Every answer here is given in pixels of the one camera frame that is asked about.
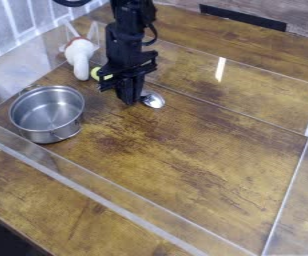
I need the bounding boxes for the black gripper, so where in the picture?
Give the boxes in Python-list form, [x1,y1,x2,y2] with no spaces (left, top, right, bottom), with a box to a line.
[98,23,159,104]

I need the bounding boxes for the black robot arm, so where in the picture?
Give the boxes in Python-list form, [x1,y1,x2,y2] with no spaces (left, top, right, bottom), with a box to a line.
[98,0,159,105]

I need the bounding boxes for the white plush mushroom toy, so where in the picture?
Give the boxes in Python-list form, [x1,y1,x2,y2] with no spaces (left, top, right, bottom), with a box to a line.
[65,37,94,81]

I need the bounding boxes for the small steel pot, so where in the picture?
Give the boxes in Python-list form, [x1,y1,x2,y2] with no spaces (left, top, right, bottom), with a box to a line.
[9,85,85,144]

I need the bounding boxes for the black bar on table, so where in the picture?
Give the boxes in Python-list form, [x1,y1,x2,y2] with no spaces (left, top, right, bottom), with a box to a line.
[200,4,288,32]

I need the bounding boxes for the clear acrylic barrier wall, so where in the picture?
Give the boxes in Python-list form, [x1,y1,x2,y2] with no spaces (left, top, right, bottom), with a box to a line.
[0,28,308,256]

